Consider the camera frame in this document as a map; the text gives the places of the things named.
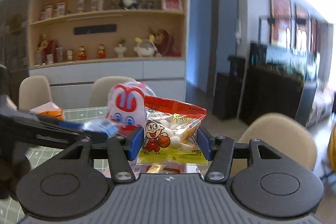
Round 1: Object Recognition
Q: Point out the beige chair right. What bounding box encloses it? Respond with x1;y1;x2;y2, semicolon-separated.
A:
239;113;317;170

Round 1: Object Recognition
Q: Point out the wooden wall shelf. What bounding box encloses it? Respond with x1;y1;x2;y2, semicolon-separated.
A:
27;0;187;68

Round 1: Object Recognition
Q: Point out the white rabbit figurine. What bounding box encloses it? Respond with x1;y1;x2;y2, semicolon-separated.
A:
134;34;157;57

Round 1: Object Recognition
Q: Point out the pink cardboard box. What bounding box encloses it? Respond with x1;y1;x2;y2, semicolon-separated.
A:
128;158;210;178

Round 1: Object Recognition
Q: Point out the yellow red ball snack packet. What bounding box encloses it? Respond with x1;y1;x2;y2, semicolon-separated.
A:
137;96;207;165

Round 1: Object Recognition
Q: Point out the white vase with plant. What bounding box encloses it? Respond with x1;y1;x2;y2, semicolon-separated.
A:
114;38;127;58

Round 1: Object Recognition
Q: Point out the orange tissue box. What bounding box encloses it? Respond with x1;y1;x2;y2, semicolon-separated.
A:
30;102;65;121

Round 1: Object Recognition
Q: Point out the beige chair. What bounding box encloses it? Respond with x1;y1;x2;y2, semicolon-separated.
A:
18;76;53;110
239;113;317;170
89;76;135;107

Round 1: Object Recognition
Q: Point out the red rabbit face bag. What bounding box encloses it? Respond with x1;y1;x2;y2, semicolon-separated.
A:
106;81;155;136

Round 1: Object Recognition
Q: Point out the beige chair far side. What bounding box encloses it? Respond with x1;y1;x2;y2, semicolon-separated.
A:
89;76;135;107

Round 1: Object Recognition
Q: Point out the beige chair left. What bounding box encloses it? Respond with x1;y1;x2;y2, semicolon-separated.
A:
18;76;53;110

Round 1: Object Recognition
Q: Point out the fish tank on stand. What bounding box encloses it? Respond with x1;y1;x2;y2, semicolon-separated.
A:
239;16;321;127

